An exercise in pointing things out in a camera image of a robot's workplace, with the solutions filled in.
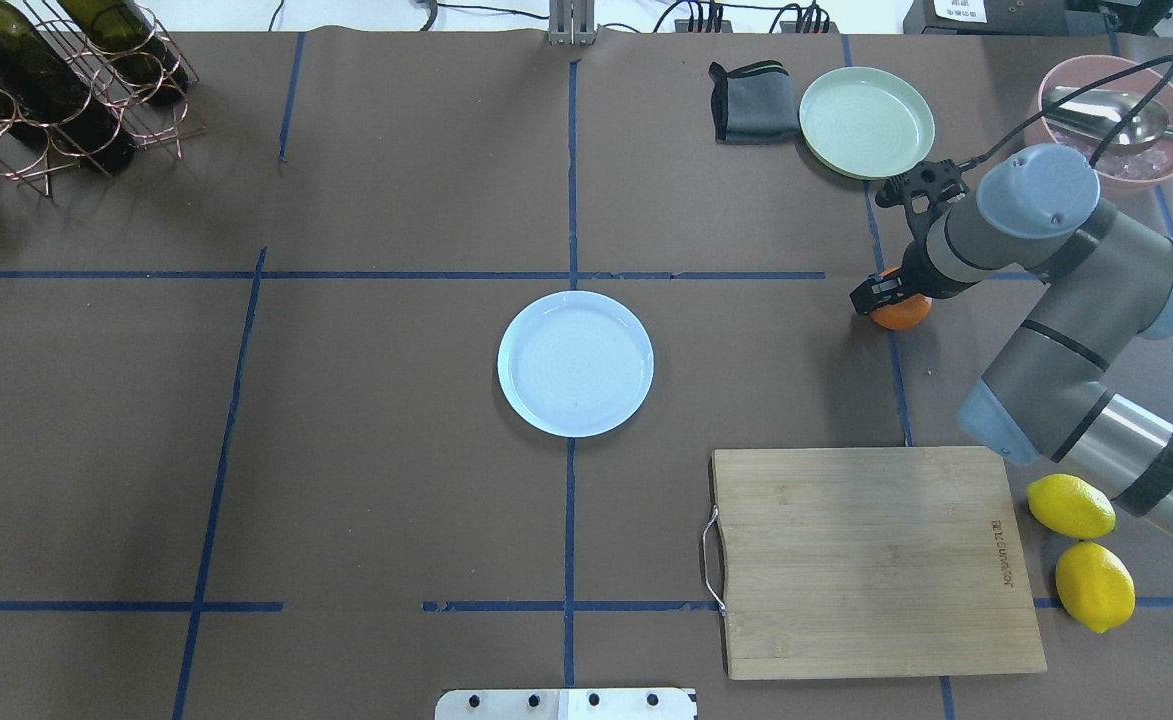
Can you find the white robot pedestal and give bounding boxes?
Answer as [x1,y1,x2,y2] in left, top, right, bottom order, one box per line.
[434,687,699,719]

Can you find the orange mandarin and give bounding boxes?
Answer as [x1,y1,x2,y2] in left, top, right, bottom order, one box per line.
[869,290,933,331]

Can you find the black mini computer box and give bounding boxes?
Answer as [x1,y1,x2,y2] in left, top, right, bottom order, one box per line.
[902,1,1108,38]

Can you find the grey folded cloth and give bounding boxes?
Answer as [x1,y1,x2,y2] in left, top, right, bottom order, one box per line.
[708,60,801,145]

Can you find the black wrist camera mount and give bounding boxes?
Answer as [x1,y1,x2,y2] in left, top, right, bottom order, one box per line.
[874,159,972,236]

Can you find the clear ice cubes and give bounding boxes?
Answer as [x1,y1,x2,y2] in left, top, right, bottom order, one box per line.
[1094,143,1173,184]

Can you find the copper wire bottle rack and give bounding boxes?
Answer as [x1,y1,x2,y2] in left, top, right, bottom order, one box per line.
[0,1,208,196]

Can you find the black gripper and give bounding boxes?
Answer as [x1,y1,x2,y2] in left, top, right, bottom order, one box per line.
[848,245,952,315]

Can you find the pink bowl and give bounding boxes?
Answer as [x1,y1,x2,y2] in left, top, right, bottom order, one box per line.
[1024,55,1173,201]

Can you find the light green plate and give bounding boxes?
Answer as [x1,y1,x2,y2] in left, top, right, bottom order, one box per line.
[798,67,935,181]

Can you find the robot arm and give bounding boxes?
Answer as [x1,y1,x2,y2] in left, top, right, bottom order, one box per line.
[850,143,1173,537]

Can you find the light blue plate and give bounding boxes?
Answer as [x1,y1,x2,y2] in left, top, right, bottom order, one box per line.
[496,290,656,439]

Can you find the aluminium frame post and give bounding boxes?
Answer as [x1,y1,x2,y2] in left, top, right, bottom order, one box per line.
[548,0,598,46]

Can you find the bamboo cutting board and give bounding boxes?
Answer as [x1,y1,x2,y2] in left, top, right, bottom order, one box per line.
[710,446,1047,682]

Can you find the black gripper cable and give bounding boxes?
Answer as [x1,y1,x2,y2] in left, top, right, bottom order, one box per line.
[956,55,1173,171]

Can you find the yellow lemon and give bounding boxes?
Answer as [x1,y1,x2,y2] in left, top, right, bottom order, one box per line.
[1053,541,1135,634]
[1026,473,1117,541]

